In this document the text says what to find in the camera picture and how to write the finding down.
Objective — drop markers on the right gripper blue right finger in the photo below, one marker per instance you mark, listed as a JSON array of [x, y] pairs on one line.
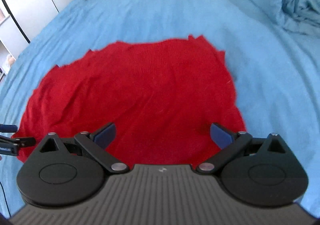
[[230, 143]]

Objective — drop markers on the blue bed sheet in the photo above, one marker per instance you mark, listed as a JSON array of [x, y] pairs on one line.
[[276, 73]]

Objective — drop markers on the red long-sleeve sweater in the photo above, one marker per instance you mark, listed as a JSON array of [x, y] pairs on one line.
[[162, 98]]

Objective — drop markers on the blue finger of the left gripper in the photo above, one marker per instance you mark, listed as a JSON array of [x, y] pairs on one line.
[[5, 128]]

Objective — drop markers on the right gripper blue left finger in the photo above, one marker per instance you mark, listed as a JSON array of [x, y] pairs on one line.
[[94, 146]]

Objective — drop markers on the white wardrobe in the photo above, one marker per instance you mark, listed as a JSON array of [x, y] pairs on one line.
[[30, 2]]

